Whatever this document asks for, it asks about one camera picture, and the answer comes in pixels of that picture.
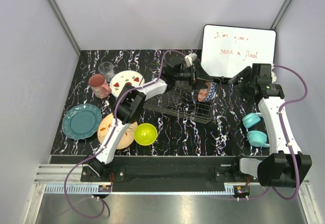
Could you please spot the teal scalloped plate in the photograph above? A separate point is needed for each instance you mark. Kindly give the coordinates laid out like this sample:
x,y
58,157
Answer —
x,y
82,121

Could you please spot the white whiteboard with red writing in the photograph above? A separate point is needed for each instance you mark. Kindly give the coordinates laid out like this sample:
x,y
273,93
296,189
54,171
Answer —
x,y
227,50

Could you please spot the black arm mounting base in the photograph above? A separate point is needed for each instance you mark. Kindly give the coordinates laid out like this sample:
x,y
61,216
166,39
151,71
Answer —
x,y
170,170

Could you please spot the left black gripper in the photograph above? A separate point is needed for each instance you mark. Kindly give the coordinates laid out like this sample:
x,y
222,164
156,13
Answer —
x,y
198,76

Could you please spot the orange bird plate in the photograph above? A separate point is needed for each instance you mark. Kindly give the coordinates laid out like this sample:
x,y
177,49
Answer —
x,y
127,138

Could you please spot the grey slotted cable duct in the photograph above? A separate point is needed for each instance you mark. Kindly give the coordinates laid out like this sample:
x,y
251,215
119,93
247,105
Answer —
x,y
224,189

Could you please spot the pink mug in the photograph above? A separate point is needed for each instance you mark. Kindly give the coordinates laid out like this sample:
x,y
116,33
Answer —
x,y
99,86

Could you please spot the lime green bowl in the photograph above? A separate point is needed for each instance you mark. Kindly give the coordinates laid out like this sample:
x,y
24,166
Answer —
x,y
145,134

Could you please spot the white watermelon pattern plate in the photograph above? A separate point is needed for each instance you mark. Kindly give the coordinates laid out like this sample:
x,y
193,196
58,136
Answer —
x,y
118,82

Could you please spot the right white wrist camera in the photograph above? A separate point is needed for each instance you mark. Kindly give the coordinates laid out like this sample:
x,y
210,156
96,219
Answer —
x,y
273,75

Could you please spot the teal headphones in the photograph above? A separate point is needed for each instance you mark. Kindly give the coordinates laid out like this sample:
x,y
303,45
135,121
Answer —
x,y
255,138

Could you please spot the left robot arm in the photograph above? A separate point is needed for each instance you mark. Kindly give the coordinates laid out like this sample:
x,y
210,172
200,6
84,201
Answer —
x,y
130,102

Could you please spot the clear drinking glass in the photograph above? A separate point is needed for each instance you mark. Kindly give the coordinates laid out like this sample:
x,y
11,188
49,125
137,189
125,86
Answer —
x,y
107,70

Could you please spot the black wire dish rack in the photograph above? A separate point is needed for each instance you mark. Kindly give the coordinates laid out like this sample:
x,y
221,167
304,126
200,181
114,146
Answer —
x,y
181,101

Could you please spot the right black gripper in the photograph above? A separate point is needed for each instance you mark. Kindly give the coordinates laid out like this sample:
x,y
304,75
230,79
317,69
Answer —
x,y
245,73

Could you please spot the red patterned blue zigzag bowl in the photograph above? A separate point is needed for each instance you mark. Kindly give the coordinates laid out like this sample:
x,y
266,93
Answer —
x,y
207,94

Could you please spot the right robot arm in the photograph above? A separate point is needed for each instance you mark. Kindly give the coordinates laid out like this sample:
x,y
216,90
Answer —
x,y
285,166

